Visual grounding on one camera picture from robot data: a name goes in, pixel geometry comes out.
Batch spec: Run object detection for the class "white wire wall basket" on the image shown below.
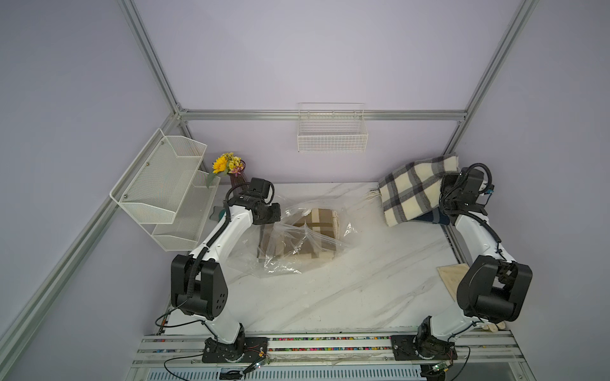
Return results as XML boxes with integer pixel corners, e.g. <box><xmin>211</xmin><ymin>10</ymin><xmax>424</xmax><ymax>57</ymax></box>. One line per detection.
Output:
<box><xmin>297</xmin><ymin>103</ymin><xmax>369</xmax><ymax>153</ymax></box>

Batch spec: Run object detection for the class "tan plaid scarf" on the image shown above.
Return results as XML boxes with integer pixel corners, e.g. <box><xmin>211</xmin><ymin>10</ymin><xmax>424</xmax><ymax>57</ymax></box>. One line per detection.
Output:
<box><xmin>257</xmin><ymin>208</ymin><xmax>340</xmax><ymax>263</ymax></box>

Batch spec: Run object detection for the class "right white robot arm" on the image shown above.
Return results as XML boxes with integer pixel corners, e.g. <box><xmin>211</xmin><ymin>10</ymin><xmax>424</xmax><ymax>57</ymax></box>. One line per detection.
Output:
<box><xmin>414</xmin><ymin>163</ymin><xmax>533</xmax><ymax>351</ymax></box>

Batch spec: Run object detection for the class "navy plaid scarf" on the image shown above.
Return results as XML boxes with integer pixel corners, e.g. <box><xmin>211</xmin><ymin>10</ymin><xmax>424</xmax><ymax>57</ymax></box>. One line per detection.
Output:
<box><xmin>415</xmin><ymin>208</ymin><xmax>451</xmax><ymax>225</ymax></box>

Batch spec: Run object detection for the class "cream plaid scarf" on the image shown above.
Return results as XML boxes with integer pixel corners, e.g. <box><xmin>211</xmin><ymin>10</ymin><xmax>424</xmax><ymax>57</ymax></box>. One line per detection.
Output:
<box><xmin>366</xmin><ymin>154</ymin><xmax>459</xmax><ymax>227</ymax></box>

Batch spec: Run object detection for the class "purple ribbed glass vase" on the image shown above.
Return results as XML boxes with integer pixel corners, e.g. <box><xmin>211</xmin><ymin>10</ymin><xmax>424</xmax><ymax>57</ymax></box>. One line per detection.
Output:
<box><xmin>229</xmin><ymin>172</ymin><xmax>248</xmax><ymax>187</ymax></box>

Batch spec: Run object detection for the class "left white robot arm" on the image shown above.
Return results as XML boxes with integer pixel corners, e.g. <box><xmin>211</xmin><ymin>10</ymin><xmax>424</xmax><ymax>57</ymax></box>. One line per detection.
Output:
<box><xmin>170</xmin><ymin>178</ymin><xmax>281</xmax><ymax>351</ymax></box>

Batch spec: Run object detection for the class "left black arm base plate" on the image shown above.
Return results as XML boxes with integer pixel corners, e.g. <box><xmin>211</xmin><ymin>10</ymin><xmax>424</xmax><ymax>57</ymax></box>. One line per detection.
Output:
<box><xmin>201</xmin><ymin>337</ymin><xmax>268</xmax><ymax>364</ymax></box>

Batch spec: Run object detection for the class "clear plastic vacuum bag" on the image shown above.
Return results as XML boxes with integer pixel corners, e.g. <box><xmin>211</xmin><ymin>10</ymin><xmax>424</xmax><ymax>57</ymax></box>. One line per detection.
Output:
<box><xmin>227</xmin><ymin>195</ymin><xmax>370</xmax><ymax>279</ymax></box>

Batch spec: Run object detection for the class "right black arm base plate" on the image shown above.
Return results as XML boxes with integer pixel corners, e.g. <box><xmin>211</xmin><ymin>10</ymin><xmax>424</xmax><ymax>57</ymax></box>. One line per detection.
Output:
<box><xmin>390</xmin><ymin>335</ymin><xmax>458</xmax><ymax>361</ymax></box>

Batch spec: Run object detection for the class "aluminium front rail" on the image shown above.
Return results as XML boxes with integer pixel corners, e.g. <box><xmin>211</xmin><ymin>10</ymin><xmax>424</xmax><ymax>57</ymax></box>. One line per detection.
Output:
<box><xmin>130</xmin><ymin>330</ymin><xmax>526</xmax><ymax>368</ymax></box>

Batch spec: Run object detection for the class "yellow flower bouquet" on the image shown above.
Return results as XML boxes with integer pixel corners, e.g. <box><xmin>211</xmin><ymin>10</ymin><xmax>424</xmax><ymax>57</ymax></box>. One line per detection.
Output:
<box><xmin>206</xmin><ymin>152</ymin><xmax>246</xmax><ymax>187</ymax></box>

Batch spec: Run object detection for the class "white two-tier mesh shelf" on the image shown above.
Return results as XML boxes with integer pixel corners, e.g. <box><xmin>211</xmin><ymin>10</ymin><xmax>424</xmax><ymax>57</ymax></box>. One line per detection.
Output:
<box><xmin>110</xmin><ymin>130</ymin><xmax>220</xmax><ymax>252</ymax></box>

